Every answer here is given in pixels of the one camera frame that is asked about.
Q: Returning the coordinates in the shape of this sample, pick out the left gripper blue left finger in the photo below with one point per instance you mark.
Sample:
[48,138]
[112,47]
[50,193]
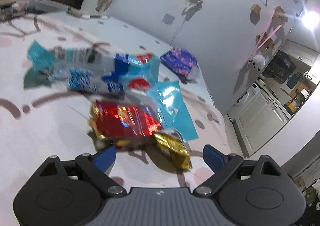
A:
[104,159]

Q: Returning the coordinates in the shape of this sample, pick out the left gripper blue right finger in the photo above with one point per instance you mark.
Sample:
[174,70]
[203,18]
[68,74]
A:
[214,158]

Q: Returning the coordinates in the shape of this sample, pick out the red foil snack wrapper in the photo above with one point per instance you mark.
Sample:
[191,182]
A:
[125,125]

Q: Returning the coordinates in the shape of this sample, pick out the gold foil wrapper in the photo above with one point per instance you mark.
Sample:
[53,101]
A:
[179,155]

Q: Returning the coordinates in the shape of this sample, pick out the blue snack wrapper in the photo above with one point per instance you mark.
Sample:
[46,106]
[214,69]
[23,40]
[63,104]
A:
[91,70]

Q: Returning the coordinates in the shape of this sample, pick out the white kitchen cabinets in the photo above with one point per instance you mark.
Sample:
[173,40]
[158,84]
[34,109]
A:
[257,116]

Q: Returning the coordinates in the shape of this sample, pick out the purple tissue pack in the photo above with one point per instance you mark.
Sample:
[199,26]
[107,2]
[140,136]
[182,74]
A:
[181,62]

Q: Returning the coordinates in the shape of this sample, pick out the white sheep plush toy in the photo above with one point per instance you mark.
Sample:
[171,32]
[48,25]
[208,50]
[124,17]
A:
[258,61]

